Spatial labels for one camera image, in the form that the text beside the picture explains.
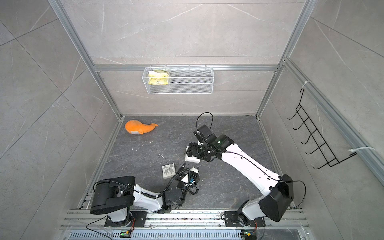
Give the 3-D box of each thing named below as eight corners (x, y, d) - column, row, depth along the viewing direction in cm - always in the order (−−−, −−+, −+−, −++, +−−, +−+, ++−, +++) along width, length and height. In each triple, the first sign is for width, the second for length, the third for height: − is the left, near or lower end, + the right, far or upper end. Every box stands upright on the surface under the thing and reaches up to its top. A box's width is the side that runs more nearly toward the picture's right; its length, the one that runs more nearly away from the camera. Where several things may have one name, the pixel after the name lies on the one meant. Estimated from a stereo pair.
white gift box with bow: (164, 179, 89) (163, 177, 86) (162, 168, 93) (161, 165, 90) (176, 176, 90) (176, 173, 87) (174, 165, 95) (173, 162, 92)
